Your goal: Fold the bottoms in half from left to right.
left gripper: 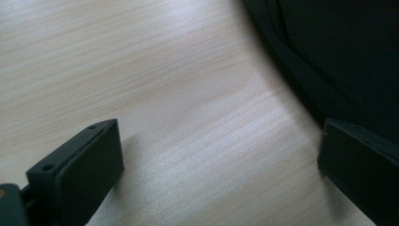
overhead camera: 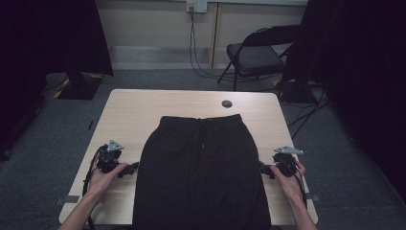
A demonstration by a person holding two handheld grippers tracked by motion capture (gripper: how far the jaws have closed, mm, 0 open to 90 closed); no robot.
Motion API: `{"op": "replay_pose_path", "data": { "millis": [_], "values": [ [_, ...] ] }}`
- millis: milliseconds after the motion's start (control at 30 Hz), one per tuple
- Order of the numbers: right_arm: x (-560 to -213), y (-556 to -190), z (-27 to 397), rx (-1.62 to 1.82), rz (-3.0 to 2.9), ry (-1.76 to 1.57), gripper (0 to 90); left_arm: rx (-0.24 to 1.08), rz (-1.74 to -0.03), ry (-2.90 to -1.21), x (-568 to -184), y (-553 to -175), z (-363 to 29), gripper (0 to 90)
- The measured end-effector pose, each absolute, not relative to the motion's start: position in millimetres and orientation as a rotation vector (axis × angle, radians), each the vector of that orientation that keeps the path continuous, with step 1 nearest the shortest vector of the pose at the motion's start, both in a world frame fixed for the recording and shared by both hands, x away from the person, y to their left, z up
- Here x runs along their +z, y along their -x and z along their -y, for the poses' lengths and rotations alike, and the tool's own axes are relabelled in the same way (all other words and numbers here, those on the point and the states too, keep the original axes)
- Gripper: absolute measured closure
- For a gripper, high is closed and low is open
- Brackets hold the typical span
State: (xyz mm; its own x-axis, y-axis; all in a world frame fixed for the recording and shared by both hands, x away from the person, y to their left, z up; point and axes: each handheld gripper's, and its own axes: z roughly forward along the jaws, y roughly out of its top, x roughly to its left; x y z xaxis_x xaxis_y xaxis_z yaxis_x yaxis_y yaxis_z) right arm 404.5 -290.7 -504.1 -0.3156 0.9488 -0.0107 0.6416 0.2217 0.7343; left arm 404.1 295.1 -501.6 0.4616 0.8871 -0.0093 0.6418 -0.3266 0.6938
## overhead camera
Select person's right hand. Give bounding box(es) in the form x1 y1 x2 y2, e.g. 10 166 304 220
270 160 307 207

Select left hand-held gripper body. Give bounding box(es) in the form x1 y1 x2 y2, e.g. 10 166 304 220
95 139 125 175

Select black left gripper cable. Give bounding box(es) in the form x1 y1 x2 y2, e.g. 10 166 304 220
81 145 108 230

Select black floor cables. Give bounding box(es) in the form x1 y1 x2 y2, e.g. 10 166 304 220
286 89 330 140

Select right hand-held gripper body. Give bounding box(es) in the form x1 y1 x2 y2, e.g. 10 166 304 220
272 146 305 178

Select dark curtain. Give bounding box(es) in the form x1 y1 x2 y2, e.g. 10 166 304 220
0 0 115 161
282 0 406 203

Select wooden wall strip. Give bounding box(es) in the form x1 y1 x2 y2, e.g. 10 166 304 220
208 2 222 69

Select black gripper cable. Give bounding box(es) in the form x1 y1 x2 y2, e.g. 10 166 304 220
295 171 309 209
81 145 108 230

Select black folding chair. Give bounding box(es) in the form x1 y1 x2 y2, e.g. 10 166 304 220
217 24 303 92

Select white wall socket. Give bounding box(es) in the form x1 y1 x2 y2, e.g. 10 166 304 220
186 0 209 14

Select black pants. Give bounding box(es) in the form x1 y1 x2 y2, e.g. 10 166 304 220
132 113 272 230

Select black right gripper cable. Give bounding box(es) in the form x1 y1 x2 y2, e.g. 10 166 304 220
295 171 309 209

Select black stand base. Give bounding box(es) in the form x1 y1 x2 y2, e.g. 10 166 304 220
273 78 318 104
56 71 104 101

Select black wall socket cable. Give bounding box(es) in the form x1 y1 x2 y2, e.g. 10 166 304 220
189 6 238 81

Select person's left hand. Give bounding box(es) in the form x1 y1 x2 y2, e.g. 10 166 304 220
85 162 128 202

